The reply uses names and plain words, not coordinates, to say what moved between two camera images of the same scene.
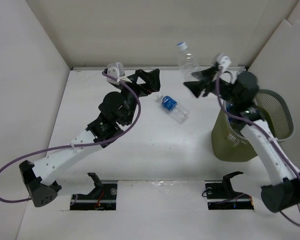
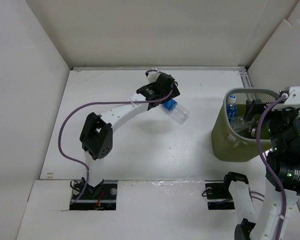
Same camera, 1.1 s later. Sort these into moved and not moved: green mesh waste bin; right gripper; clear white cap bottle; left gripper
Moved: left gripper; right gripper; clear white cap bottle
Not moved: green mesh waste bin
